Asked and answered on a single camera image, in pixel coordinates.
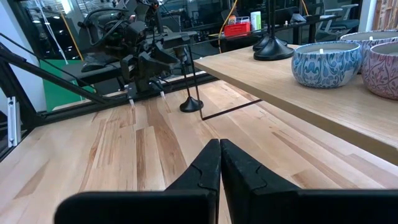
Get wooden shelf riser black legs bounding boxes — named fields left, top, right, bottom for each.
left=183, top=42, right=398, bottom=166

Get white cylindrical container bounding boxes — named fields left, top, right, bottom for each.
left=251, top=11, right=262, bottom=31

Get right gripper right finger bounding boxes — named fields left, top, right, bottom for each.
left=220, top=139, right=398, bottom=224

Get black computer mouse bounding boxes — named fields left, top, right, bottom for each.
left=81, top=61, right=106, bottom=73

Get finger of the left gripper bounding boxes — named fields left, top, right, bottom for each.
left=154, top=41, right=182, bottom=65
left=139, top=51, right=179, bottom=73

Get black metal table frame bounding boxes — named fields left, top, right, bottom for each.
left=0, top=30, right=220, bottom=162

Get yellow cable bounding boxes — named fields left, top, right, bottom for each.
left=217, top=0, right=240, bottom=54

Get grey desk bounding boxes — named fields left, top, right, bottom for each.
left=62, top=60, right=125, bottom=86
left=161, top=30, right=199, bottom=50

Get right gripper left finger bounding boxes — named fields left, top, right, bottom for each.
left=53, top=138, right=223, bottom=224

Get pink patterned candle tin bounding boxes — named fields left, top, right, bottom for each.
left=361, top=41, right=398, bottom=101

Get purple patterned candle tin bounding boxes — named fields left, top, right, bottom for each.
left=338, top=29, right=398, bottom=74

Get black white office chair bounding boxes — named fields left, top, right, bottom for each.
left=315, top=2, right=361, bottom=37

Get green panel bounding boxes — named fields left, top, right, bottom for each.
left=39, top=58, right=97, bottom=112

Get blue patterned candle tin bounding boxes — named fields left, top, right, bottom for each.
left=290, top=40, right=363, bottom=88

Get silver metal bracket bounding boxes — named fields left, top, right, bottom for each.
left=6, top=96, right=22, bottom=148

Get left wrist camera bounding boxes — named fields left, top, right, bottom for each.
left=126, top=21, right=147, bottom=41

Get white cable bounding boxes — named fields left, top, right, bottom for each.
left=34, top=0, right=70, bottom=65

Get red plastic basket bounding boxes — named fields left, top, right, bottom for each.
left=224, top=21, right=252, bottom=37

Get black desk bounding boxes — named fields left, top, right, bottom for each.
left=191, top=14, right=343, bottom=54

